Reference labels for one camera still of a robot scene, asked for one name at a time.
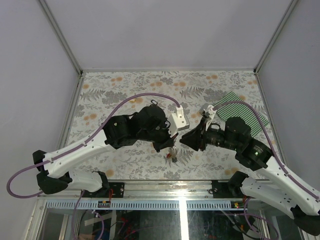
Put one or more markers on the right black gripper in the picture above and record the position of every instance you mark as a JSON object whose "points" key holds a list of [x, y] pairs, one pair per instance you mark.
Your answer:
{"points": [[197, 136]]}

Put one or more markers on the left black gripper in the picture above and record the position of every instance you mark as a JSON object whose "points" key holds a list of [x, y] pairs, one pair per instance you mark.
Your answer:
{"points": [[168, 141]]}

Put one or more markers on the large metal keyring with keys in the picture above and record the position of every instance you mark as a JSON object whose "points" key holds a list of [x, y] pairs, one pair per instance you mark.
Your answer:
{"points": [[172, 154]]}

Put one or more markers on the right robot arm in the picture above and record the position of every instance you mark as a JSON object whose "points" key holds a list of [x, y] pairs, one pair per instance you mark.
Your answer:
{"points": [[295, 198]]}

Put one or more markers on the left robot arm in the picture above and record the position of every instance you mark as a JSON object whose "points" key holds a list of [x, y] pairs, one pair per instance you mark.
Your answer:
{"points": [[56, 170]]}

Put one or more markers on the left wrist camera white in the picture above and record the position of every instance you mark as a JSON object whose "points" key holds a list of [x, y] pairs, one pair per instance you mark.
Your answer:
{"points": [[178, 121]]}

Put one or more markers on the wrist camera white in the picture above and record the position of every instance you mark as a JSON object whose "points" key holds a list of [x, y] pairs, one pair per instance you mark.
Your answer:
{"points": [[178, 121], [208, 114]]}

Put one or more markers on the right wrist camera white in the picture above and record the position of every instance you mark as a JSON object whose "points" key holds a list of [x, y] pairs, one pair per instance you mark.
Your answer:
{"points": [[208, 114]]}

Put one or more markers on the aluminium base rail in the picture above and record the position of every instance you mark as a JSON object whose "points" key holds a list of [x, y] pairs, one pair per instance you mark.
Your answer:
{"points": [[170, 189]]}

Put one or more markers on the white slotted cable duct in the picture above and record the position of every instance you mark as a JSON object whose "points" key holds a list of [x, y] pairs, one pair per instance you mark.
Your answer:
{"points": [[201, 205]]}

